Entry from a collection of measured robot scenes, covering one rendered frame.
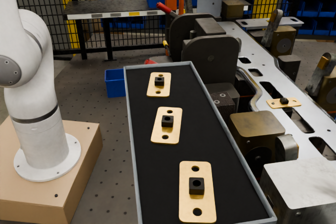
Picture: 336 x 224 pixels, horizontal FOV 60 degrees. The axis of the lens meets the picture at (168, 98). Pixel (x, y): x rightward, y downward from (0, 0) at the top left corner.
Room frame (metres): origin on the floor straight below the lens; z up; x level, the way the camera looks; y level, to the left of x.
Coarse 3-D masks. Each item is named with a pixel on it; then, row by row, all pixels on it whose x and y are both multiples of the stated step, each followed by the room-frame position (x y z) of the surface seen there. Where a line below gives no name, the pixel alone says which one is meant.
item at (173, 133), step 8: (160, 112) 0.36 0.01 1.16; (176, 112) 0.36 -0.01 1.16; (160, 120) 0.34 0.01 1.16; (168, 120) 0.33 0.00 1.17; (176, 120) 0.34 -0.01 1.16; (160, 128) 0.32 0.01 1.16; (168, 128) 0.32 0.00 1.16; (176, 128) 0.32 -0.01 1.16; (152, 136) 0.31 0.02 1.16; (160, 136) 0.31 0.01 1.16; (168, 136) 0.31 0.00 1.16; (176, 136) 0.31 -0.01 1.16; (168, 144) 0.29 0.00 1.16
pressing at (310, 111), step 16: (240, 32) 1.15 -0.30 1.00; (256, 48) 0.98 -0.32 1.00; (240, 64) 0.85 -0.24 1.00; (256, 64) 0.85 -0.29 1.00; (272, 64) 0.85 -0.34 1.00; (256, 80) 0.75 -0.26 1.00; (272, 80) 0.75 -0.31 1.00; (288, 80) 0.75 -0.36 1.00; (256, 96) 0.66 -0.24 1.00; (288, 96) 0.66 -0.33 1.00; (304, 96) 0.66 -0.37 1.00; (272, 112) 0.59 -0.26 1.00; (304, 112) 0.59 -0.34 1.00; (320, 112) 0.59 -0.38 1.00; (288, 128) 0.52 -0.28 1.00; (320, 128) 0.52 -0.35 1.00; (304, 144) 0.47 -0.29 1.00
